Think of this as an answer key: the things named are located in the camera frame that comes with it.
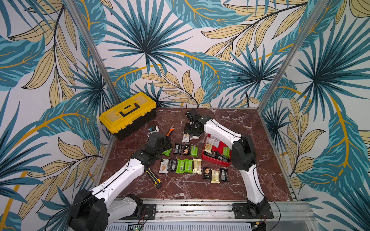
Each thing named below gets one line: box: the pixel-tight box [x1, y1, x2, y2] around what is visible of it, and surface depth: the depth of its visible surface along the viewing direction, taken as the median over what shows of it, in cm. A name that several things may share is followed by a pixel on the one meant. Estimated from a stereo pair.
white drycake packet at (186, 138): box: [181, 132, 190, 143], surface depth 102 cm
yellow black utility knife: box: [145, 167, 163, 190], surface depth 85 cm
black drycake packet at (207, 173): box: [202, 166, 212, 180], surface depth 87 cm
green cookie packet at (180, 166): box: [175, 158, 186, 174], surface depth 90 cm
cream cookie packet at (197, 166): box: [192, 158, 202, 175], surface depth 90 cm
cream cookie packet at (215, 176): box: [210, 168, 221, 184], surface depth 86 cm
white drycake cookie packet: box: [158, 158, 170, 174], surface depth 90 cm
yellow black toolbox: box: [98, 91, 158, 141], surface depth 96 cm
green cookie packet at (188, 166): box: [184, 158, 194, 174], surface depth 90 cm
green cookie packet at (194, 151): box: [189, 145, 199, 157], surface depth 97 cm
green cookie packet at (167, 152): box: [161, 147, 172, 157], surface depth 94 cm
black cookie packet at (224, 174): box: [219, 167, 230, 182], surface depth 87 cm
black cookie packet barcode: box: [174, 144, 182, 155], surface depth 97 cm
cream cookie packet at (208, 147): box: [204, 143, 213, 154], surface depth 96 cm
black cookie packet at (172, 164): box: [168, 158, 178, 172], surface depth 90 cm
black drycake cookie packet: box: [182, 144, 191, 155], surface depth 97 cm
